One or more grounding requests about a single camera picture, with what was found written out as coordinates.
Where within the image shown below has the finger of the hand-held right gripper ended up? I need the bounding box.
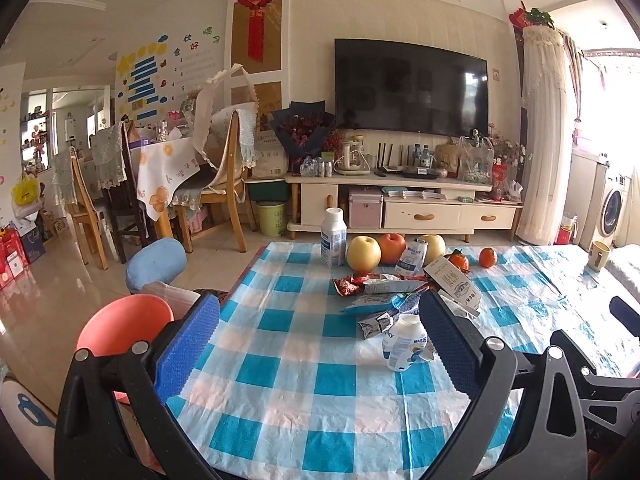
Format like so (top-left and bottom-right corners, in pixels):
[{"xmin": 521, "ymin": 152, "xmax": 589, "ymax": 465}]
[
  {"xmin": 580, "ymin": 366, "xmax": 640, "ymax": 441},
  {"xmin": 610, "ymin": 296, "xmax": 640, "ymax": 338}
]

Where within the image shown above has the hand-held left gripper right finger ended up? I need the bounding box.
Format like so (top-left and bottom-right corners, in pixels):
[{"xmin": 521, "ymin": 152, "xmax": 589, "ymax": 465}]
[{"xmin": 419, "ymin": 289, "xmax": 623, "ymax": 480}]

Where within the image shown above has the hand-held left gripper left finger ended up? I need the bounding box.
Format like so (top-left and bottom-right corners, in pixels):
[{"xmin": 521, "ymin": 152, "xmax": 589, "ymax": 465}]
[{"xmin": 54, "ymin": 294, "xmax": 221, "ymax": 480}]

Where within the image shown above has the small white yogurt bottle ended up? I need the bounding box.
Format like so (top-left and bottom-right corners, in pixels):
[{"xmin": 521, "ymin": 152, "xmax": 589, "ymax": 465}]
[{"xmin": 382, "ymin": 314, "xmax": 431, "ymax": 372}]

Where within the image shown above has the white milk carton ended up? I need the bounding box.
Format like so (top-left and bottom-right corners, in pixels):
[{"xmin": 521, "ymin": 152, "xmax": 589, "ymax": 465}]
[{"xmin": 424, "ymin": 255, "xmax": 483, "ymax": 311}]

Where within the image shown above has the pink plastic basin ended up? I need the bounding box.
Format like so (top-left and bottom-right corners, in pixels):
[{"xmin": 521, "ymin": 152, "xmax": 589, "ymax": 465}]
[{"xmin": 76, "ymin": 294, "xmax": 176, "ymax": 406}]

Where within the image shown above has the green trash bin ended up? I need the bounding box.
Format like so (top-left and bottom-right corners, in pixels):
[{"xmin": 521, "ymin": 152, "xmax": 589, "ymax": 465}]
[{"xmin": 256, "ymin": 201, "xmax": 288, "ymax": 238}]

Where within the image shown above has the beige mug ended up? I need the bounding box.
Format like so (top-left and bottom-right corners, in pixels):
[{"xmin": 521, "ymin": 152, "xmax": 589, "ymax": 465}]
[{"xmin": 587, "ymin": 241, "xmax": 613, "ymax": 272}]

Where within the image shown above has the silver blue crumpled wrapper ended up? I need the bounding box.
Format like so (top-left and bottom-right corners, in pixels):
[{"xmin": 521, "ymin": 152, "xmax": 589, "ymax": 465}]
[{"xmin": 357, "ymin": 310, "xmax": 401, "ymax": 341}]

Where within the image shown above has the white crumpled wrapper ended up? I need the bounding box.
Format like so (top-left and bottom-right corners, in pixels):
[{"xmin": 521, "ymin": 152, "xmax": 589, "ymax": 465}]
[{"xmin": 362, "ymin": 275, "xmax": 432, "ymax": 295}]

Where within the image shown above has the white tissue packet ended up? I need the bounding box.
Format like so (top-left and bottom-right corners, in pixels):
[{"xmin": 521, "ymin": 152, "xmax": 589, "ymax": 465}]
[{"xmin": 344, "ymin": 294, "xmax": 418, "ymax": 315}]

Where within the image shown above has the blue round stool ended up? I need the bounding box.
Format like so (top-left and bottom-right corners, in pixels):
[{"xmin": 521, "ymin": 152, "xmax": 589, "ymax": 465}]
[{"xmin": 125, "ymin": 237, "xmax": 188, "ymax": 295}]

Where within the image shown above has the white blue printed pouch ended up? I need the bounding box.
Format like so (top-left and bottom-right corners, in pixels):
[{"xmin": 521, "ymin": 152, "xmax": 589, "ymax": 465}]
[{"xmin": 395, "ymin": 240, "xmax": 430, "ymax": 277}]

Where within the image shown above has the yellow pear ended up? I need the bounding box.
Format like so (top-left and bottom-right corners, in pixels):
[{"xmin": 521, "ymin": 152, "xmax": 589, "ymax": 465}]
[{"xmin": 417, "ymin": 233, "xmax": 447, "ymax": 261}]

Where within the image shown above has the white washing machine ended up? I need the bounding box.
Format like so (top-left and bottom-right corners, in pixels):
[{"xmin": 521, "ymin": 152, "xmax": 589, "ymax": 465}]
[{"xmin": 592, "ymin": 165, "xmax": 632, "ymax": 251}]

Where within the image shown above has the blue checkered tablecloth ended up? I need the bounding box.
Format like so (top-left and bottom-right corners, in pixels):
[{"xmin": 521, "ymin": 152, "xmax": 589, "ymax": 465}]
[{"xmin": 167, "ymin": 241, "xmax": 640, "ymax": 480}]

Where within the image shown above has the red apple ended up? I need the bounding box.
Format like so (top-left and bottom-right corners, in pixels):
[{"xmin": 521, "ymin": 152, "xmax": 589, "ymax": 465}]
[{"xmin": 377, "ymin": 232, "xmax": 407, "ymax": 266}]

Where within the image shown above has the crumpled red snack wrapper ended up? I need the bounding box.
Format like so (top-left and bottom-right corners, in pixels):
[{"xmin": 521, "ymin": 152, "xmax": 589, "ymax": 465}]
[{"xmin": 332, "ymin": 274, "xmax": 383, "ymax": 298}]

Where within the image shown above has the yellow apple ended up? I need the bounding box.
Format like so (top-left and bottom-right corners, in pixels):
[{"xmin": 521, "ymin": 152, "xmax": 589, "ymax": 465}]
[{"xmin": 346, "ymin": 235, "xmax": 382, "ymax": 271}]

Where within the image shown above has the cream television cabinet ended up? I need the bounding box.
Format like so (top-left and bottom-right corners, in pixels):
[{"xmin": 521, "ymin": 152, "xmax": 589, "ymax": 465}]
[{"xmin": 285, "ymin": 170, "xmax": 525, "ymax": 243}]

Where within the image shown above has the dark wooden chair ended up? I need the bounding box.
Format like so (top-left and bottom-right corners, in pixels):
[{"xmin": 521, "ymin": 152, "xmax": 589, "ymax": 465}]
[{"xmin": 90, "ymin": 120, "xmax": 151, "ymax": 263}]

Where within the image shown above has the tall white milk bottle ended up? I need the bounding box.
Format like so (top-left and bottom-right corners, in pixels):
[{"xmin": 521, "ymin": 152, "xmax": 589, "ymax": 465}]
[{"xmin": 320, "ymin": 207, "xmax": 348, "ymax": 268}]

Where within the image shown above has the pink storage case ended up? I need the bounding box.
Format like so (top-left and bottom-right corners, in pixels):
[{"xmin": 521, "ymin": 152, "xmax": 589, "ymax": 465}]
[{"xmin": 348, "ymin": 187, "xmax": 383, "ymax": 229}]

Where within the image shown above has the wooden chair with lace cover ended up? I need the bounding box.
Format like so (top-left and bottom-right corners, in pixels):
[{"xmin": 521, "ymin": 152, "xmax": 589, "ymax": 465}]
[{"xmin": 52, "ymin": 146, "xmax": 111, "ymax": 271}]

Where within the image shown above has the dark green storage box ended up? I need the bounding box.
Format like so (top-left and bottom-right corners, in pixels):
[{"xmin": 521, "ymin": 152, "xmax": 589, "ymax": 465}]
[{"xmin": 248, "ymin": 180, "xmax": 291, "ymax": 202}]

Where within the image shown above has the dining table with white cloth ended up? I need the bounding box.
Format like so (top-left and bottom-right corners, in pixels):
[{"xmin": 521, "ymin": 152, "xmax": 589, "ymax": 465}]
[{"xmin": 136, "ymin": 137, "xmax": 211, "ymax": 221}]

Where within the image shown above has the brown paper bag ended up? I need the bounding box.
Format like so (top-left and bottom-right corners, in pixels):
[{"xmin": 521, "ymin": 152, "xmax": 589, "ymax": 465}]
[{"xmin": 435, "ymin": 141, "xmax": 460, "ymax": 178}]

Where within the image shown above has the clear plastic bag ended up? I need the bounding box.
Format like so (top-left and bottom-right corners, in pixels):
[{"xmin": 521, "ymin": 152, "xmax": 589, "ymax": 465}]
[{"xmin": 457, "ymin": 135, "xmax": 496, "ymax": 184}]

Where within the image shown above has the black router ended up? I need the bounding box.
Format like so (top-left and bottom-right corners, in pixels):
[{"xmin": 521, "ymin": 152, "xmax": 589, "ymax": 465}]
[{"xmin": 375, "ymin": 142, "xmax": 403, "ymax": 171}]

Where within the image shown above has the blue gift bag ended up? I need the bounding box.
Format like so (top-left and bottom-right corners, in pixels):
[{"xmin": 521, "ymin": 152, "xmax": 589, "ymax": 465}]
[{"xmin": 17, "ymin": 222, "xmax": 47, "ymax": 263}]

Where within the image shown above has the wooden chair with cushion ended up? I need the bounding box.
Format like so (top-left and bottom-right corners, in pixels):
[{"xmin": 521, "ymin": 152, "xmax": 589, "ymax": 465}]
[{"xmin": 170, "ymin": 107, "xmax": 251, "ymax": 253}]

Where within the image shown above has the beige play mat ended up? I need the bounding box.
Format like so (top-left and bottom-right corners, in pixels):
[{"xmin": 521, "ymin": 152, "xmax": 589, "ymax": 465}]
[{"xmin": 0, "ymin": 375, "xmax": 66, "ymax": 480}]

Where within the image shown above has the red gift box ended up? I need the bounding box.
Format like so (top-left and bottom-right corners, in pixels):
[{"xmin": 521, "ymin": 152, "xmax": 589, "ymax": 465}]
[{"xmin": 0, "ymin": 230, "xmax": 26, "ymax": 291}]

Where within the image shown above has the lace covered standing air conditioner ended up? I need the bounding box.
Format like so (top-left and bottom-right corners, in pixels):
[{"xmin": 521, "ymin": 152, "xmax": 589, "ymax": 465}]
[{"xmin": 515, "ymin": 25, "xmax": 573, "ymax": 246}]

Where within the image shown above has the white sack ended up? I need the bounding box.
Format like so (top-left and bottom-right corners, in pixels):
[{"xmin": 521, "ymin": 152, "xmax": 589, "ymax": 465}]
[{"xmin": 252, "ymin": 130, "xmax": 290, "ymax": 179}]

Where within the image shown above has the white electric kettle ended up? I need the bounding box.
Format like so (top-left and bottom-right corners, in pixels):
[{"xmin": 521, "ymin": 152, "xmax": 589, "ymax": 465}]
[{"xmin": 335, "ymin": 135, "xmax": 371, "ymax": 176}]

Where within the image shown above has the pack of small bottles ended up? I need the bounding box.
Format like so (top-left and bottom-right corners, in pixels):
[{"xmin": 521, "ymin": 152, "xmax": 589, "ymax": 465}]
[{"xmin": 300, "ymin": 156, "xmax": 335, "ymax": 177}]

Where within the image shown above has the yellow bag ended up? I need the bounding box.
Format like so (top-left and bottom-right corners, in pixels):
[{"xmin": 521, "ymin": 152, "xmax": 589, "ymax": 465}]
[{"xmin": 12, "ymin": 172, "xmax": 42, "ymax": 206}]

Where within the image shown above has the white mesh food cover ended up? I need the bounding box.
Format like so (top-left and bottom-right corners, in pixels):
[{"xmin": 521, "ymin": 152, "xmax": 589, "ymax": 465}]
[{"xmin": 192, "ymin": 62, "xmax": 258, "ymax": 171}]

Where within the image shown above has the dark flower bouquet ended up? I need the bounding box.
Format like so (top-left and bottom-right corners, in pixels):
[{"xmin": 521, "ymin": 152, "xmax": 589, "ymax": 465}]
[{"xmin": 270, "ymin": 101, "xmax": 333, "ymax": 158}]

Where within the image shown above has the black television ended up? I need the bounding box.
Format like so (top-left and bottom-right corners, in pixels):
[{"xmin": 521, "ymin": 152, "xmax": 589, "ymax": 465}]
[{"xmin": 334, "ymin": 38, "xmax": 489, "ymax": 137}]

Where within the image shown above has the display shelf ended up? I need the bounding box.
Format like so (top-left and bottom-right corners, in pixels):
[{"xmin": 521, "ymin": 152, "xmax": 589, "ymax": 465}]
[{"xmin": 20, "ymin": 110, "xmax": 51, "ymax": 171}]

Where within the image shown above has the wall sticker chart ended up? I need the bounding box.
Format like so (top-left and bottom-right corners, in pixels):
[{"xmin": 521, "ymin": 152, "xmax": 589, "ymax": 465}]
[{"xmin": 115, "ymin": 35, "xmax": 226, "ymax": 121}]

